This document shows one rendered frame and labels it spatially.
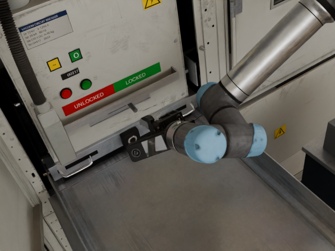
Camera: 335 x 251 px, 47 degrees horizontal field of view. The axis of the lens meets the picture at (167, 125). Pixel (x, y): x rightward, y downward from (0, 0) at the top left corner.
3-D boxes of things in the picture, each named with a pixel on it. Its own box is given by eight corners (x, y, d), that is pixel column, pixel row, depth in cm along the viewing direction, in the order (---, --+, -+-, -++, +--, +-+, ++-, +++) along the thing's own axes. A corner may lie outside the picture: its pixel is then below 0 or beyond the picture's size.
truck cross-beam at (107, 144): (198, 106, 137) (196, 93, 133) (55, 181, 121) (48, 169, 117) (190, 99, 140) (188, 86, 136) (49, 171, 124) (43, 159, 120)
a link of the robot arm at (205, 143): (230, 164, 80) (193, 167, 76) (205, 155, 90) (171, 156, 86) (232, 126, 79) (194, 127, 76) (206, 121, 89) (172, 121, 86)
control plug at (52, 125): (78, 158, 107) (57, 111, 95) (62, 167, 106) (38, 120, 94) (68, 142, 113) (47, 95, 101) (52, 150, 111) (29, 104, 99)
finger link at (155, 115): (155, 114, 112) (170, 122, 104) (137, 123, 110) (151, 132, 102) (152, 104, 110) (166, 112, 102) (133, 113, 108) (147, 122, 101)
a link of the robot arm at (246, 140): (251, 106, 91) (210, 106, 87) (274, 138, 84) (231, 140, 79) (239, 131, 96) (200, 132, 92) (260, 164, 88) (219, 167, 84)
